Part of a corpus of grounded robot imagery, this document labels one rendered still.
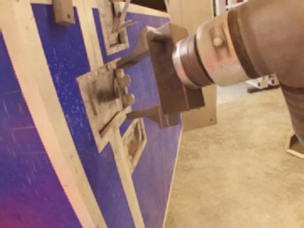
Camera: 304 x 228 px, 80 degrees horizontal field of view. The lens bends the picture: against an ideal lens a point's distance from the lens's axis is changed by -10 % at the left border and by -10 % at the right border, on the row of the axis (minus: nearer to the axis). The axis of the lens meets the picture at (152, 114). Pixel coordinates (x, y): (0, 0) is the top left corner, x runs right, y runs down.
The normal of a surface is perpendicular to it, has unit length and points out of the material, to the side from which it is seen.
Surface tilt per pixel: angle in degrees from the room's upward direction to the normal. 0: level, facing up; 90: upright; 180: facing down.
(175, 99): 74
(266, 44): 98
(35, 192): 90
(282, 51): 115
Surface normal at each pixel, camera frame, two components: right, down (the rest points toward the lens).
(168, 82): -0.69, 0.12
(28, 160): -0.22, 0.42
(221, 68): -0.44, 0.67
